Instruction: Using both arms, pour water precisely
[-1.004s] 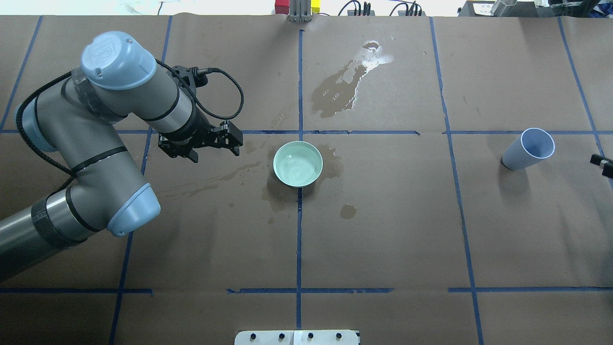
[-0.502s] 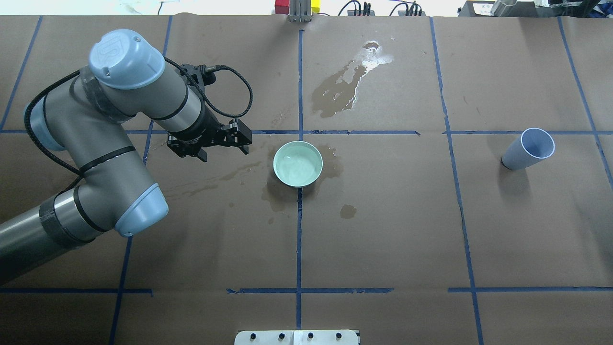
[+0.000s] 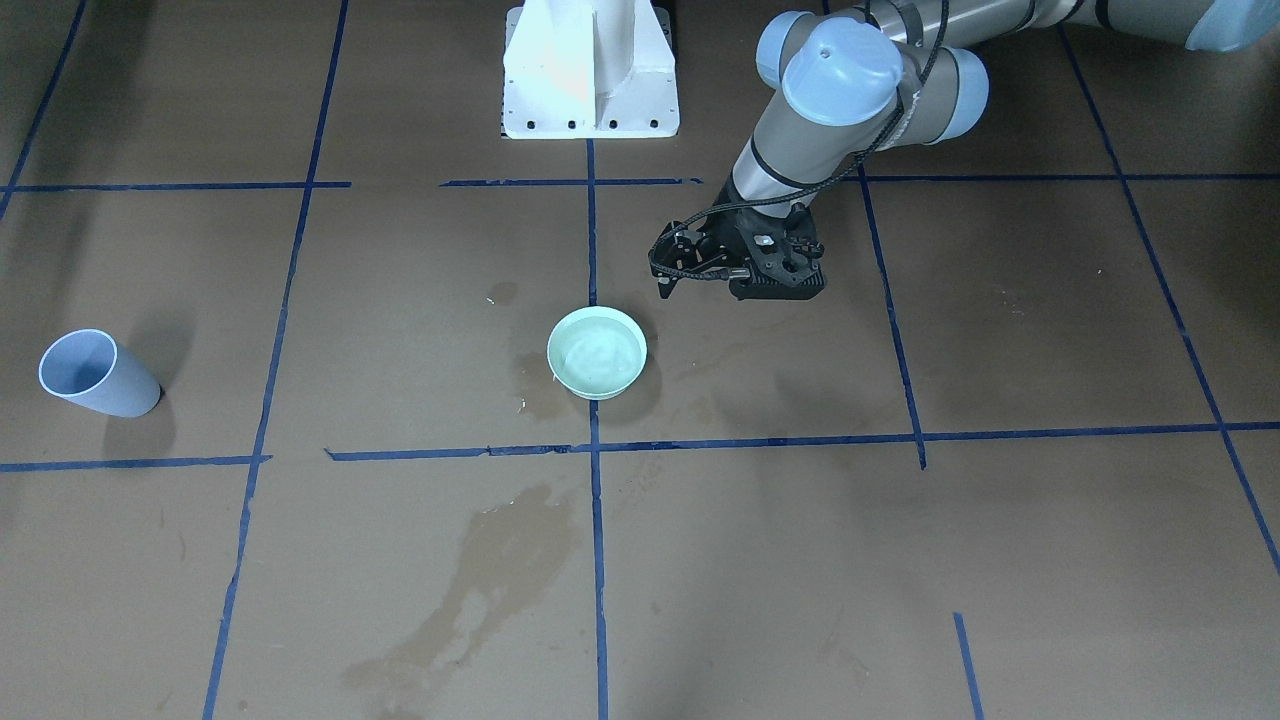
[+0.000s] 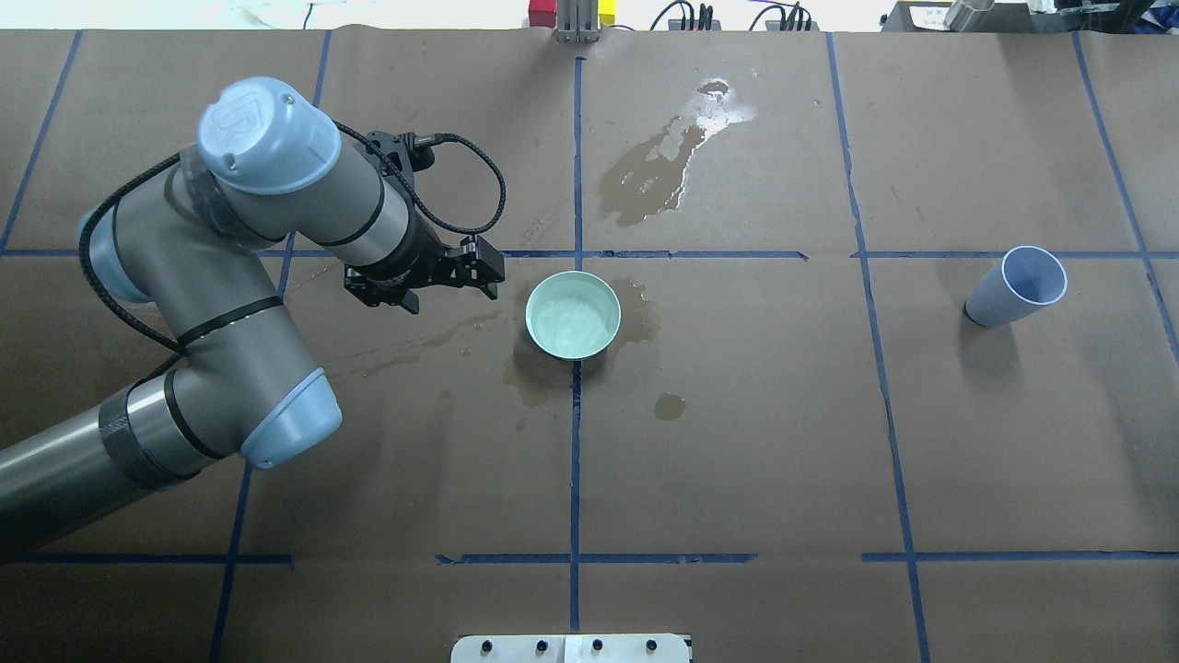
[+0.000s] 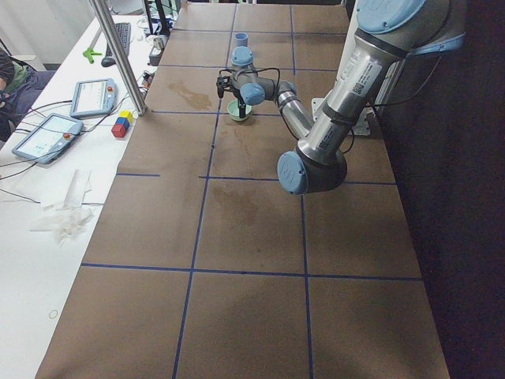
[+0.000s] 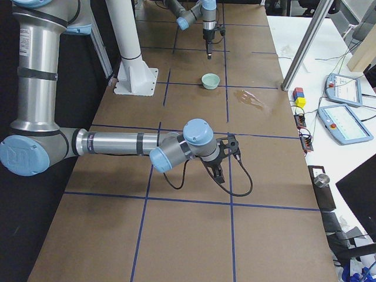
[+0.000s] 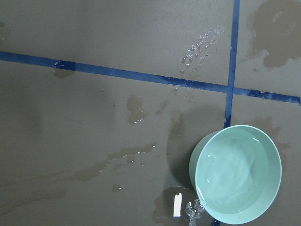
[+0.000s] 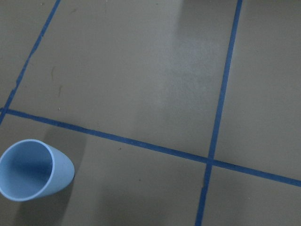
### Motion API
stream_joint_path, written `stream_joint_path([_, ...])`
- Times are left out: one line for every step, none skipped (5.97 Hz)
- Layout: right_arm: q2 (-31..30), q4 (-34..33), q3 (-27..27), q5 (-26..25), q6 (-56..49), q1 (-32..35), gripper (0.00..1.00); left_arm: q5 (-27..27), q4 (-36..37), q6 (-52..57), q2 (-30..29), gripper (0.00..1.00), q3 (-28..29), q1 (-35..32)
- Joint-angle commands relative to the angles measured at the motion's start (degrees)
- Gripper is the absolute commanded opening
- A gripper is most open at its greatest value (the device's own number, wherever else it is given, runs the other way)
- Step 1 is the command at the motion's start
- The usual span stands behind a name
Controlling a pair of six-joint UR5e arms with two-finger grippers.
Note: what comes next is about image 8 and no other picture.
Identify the light blue plastic cup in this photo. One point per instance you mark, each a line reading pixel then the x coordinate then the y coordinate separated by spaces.
pixel 31 169

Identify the brown paper table cover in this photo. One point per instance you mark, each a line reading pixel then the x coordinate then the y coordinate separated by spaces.
pixel 173 112

